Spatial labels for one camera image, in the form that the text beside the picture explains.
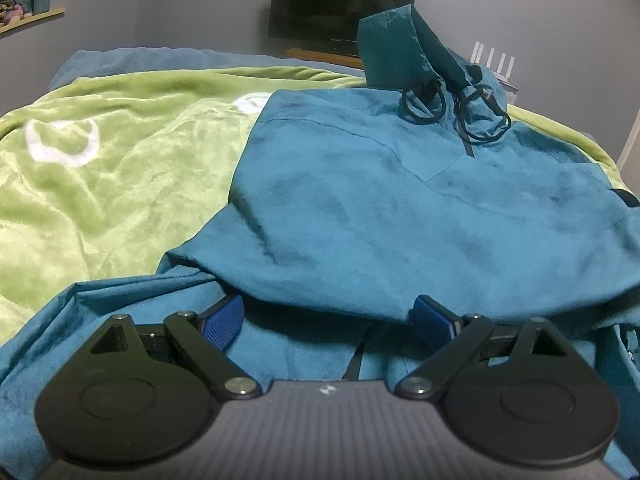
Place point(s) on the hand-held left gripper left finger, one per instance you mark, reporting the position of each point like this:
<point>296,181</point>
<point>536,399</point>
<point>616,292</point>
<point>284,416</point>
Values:
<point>223,321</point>

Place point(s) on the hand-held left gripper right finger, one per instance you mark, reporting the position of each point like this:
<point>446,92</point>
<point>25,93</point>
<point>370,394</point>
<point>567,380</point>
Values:
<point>431,318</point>

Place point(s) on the teal hoodie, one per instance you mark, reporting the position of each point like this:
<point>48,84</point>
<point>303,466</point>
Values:
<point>400,210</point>

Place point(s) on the green fleece blanket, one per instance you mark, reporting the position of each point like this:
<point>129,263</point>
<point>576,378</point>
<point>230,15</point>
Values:
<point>125,185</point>

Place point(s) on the white router with antennas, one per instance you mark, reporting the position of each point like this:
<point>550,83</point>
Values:
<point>495,62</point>

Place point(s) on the blue bed sheet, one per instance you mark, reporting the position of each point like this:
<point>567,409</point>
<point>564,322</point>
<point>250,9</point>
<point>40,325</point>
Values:
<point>125,59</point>

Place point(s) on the wooden television stand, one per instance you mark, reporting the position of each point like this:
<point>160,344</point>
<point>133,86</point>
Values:
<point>325,56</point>

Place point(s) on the black television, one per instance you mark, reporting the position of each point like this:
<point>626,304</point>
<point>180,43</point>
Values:
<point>340,5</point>

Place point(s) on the wooden window sill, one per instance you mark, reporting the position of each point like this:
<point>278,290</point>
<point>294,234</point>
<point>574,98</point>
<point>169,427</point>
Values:
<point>35,17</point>

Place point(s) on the white door frame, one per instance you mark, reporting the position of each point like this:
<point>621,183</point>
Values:
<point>631,140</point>

